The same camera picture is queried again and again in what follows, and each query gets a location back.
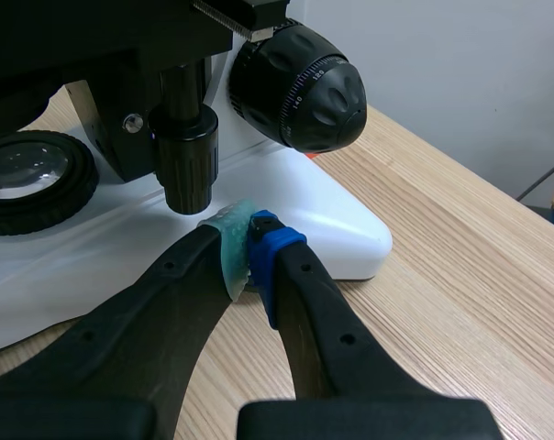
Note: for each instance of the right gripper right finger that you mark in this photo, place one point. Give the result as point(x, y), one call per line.
point(332, 339)

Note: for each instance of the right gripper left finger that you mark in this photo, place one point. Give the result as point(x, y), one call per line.
point(135, 321)

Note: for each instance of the white and black microscope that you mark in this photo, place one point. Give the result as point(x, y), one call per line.
point(176, 114)

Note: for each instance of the metal rail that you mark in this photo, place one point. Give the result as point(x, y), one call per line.
point(544, 178)

